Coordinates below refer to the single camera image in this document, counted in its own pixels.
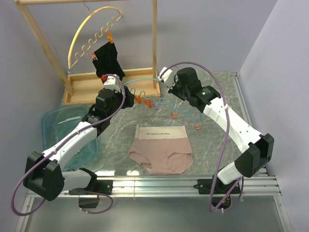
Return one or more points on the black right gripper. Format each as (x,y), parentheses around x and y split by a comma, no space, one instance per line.
(173,91)

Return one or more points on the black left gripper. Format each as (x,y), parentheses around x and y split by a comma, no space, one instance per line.
(129,100)

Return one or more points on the blue wavy hanger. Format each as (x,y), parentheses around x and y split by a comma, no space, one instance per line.
(163,102)

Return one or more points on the pink and cream underwear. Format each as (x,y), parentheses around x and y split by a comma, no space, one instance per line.
(162,150)

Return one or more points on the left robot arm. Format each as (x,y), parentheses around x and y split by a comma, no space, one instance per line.
(45,174)

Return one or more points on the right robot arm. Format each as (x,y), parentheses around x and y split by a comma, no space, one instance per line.
(256,148)

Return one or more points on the black underwear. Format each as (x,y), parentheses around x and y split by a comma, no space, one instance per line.
(106,62)

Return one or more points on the pink clip on yellow hanger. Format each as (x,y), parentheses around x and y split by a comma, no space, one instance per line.
(93,56)

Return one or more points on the orange clip on yellow hanger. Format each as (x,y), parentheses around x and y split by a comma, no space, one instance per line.
(109,36)

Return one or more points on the wooden hanging rack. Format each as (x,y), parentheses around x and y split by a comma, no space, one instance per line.
(83,87)

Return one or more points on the clear blue plastic basin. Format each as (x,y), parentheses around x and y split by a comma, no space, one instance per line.
(58,123)

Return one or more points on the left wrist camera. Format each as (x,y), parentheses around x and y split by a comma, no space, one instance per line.
(111,82)

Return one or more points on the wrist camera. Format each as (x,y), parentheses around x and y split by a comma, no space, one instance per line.
(111,82)
(167,76)

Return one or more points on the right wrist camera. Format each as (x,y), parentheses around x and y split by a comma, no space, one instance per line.
(167,76)

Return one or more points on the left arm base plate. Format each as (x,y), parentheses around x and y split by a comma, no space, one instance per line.
(99,186)

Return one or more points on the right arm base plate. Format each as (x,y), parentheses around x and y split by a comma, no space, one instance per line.
(204,187)

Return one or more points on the aluminium rail frame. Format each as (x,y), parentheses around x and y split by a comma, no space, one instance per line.
(143,203)

